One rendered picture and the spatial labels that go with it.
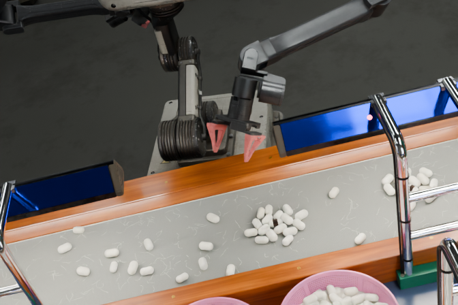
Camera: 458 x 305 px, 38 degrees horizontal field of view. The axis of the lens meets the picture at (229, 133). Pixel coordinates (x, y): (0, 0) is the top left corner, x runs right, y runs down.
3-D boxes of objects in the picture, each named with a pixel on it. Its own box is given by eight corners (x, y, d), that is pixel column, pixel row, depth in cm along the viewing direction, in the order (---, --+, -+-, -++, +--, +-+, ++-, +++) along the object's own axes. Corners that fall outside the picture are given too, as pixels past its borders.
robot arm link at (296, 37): (372, -2, 182) (384, -21, 171) (383, 16, 181) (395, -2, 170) (232, 62, 174) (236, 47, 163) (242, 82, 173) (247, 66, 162)
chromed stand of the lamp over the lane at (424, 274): (377, 231, 171) (363, 92, 143) (454, 213, 170) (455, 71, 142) (400, 290, 156) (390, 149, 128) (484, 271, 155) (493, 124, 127)
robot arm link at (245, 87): (236, 71, 169) (236, 72, 163) (262, 77, 169) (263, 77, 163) (230, 98, 170) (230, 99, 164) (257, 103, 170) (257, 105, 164)
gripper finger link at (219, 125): (215, 150, 176) (222, 115, 174) (238, 156, 172) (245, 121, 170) (200, 150, 170) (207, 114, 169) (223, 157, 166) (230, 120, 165)
